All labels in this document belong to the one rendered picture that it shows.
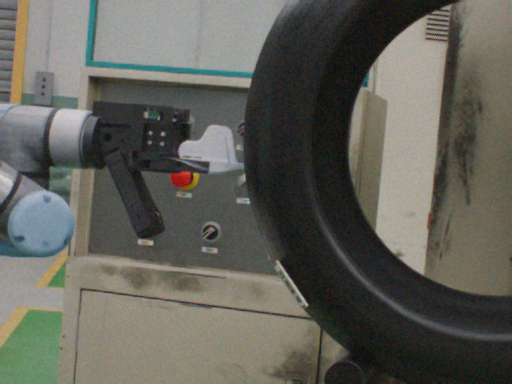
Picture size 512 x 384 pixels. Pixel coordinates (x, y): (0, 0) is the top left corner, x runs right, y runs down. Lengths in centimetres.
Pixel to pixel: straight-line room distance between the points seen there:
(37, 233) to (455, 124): 63
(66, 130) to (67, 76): 896
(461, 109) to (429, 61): 316
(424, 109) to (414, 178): 31
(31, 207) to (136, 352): 84
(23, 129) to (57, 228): 18
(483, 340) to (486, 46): 53
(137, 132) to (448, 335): 44
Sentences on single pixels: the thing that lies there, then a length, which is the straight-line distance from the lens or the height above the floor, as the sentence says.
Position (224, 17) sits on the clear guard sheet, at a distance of 192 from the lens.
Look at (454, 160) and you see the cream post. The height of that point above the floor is 115.
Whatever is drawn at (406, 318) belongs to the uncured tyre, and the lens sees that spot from 109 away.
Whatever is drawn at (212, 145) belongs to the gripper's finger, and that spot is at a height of 115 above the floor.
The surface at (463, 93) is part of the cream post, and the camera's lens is 148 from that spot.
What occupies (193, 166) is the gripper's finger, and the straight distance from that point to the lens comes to 121.
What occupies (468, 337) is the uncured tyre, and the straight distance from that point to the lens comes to 109.
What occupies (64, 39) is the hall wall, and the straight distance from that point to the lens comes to 1026.
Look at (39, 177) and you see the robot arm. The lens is 131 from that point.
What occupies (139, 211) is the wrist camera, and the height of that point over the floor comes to 106.
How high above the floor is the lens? 116
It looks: 3 degrees down
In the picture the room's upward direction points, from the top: 5 degrees clockwise
